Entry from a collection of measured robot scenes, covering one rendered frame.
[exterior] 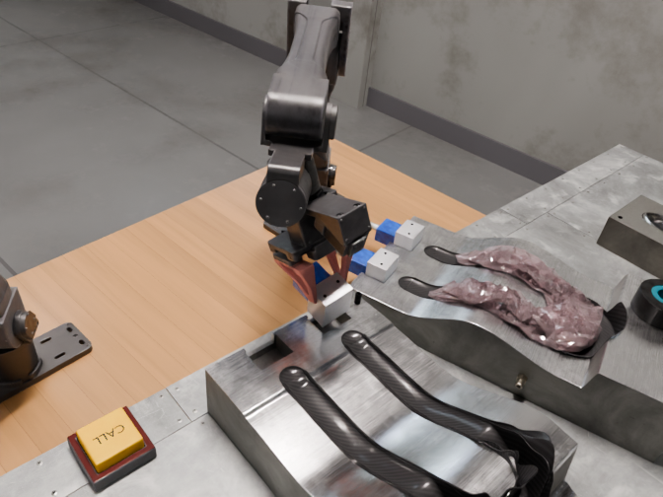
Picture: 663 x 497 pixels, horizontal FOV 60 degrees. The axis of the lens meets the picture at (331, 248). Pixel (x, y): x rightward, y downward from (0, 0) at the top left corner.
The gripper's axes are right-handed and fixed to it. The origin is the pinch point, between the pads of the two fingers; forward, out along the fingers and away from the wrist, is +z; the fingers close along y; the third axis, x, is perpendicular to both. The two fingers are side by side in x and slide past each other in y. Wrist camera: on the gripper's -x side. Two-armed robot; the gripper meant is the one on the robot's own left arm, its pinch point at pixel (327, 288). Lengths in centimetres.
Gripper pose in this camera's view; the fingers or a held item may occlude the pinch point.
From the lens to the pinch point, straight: 79.5
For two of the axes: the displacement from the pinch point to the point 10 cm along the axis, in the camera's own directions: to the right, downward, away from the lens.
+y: 7.6, -4.5, 4.6
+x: -6.0, -2.4, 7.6
